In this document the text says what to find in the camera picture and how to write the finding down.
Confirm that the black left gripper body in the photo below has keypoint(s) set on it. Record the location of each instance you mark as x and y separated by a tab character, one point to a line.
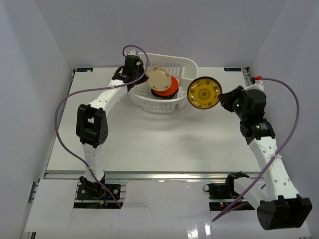
139	72

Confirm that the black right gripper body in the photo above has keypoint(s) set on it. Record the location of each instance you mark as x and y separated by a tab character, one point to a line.
241	113

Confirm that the beige round calligraphy plate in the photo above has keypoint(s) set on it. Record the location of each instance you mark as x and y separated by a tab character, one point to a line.
158	78

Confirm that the brown yellow round plate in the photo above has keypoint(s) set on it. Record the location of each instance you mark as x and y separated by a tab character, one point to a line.
203	92

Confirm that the orange round plate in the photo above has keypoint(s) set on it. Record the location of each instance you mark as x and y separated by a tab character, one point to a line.
172	89

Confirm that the black round plate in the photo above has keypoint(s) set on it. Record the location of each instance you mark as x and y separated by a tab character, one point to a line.
168	97

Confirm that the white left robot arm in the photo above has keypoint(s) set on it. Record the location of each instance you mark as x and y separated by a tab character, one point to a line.
92	127

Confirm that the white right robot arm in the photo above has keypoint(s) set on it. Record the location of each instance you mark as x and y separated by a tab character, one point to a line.
279	205

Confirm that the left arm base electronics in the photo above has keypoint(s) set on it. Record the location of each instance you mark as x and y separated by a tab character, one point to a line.
88	199

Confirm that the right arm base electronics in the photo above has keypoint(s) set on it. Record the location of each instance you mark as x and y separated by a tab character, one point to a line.
222	194

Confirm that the right blue corner label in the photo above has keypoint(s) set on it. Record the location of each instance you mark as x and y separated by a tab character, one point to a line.
230	69

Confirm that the blue corner label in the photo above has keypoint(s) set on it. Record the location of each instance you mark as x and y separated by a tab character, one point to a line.
230	69
84	69

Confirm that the white plastic dish basket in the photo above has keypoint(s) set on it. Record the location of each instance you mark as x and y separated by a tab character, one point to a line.
183	69

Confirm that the left blue corner label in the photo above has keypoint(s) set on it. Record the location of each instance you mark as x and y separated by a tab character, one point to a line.
84	69

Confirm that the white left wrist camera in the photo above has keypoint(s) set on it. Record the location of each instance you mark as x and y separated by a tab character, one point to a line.
131	52

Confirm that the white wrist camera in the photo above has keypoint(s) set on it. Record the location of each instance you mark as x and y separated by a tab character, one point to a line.
131	52
256	84

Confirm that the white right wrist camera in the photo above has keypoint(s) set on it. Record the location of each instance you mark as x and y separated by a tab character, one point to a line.
256	84

